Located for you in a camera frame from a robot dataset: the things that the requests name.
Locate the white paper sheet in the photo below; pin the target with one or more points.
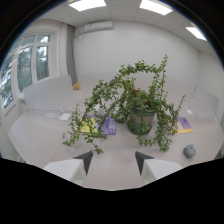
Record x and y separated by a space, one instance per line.
65 116

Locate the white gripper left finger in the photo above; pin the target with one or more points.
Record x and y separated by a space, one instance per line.
72 167

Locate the clear acrylic divider panel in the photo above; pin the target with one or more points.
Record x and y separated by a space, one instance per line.
204 104

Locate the white framed window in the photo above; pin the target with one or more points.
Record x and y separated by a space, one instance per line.
24 68

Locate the purple yellow orange booklet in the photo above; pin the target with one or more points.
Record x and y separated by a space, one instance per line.
182 125

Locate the wooden chair back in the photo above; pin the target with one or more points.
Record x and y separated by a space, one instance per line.
76 86

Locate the green ceramic plant pot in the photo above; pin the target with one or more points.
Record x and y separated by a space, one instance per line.
140 119

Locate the clear plastic packet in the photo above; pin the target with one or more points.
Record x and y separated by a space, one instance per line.
52 115

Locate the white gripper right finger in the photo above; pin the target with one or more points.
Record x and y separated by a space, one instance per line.
156 168

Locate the grey rolled sock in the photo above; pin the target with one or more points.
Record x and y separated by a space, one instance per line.
189 151

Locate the white desk divider panel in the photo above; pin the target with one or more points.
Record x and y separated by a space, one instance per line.
48 92

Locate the rectangular ceiling light panel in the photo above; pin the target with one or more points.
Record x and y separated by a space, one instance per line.
87 4
196 33
156 6

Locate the white wall air conditioner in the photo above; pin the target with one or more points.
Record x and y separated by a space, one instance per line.
93 28

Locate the green leafy trailing plant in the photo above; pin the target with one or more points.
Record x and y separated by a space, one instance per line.
122 100

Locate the grey curtain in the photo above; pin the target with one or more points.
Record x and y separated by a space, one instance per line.
70 55

